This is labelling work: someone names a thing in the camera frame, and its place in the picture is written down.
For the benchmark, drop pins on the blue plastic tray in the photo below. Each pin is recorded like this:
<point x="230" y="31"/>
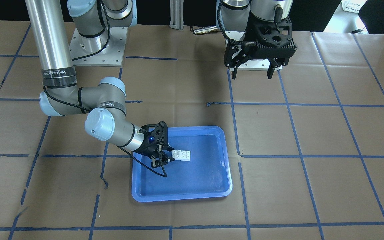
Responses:
<point x="206" y="175"/>

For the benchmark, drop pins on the silver cable connector plug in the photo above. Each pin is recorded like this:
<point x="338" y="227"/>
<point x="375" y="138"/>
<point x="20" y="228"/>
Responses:
<point x="205" y="30"/>

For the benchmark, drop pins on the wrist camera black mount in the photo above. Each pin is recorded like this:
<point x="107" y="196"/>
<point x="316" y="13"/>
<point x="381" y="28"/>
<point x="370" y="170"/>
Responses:
<point x="155" y="136"/>
<point x="273" y="40"/>

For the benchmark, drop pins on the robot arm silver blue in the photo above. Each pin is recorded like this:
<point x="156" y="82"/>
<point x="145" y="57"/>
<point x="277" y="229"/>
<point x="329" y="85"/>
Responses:
<point x="103" y="104"/>
<point x="232" y="15"/>

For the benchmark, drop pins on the aluminium frame post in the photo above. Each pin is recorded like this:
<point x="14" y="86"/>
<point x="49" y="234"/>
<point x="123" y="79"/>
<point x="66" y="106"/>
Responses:
<point x="176" y="14"/>

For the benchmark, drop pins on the white block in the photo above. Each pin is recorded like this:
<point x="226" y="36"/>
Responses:
<point x="177" y="154"/>
<point x="185" y="155"/>

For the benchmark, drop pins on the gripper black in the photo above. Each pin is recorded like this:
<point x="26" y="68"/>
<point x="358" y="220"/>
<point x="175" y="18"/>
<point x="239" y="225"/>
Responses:
<point x="249" y="34"/>
<point x="147" y="148"/>

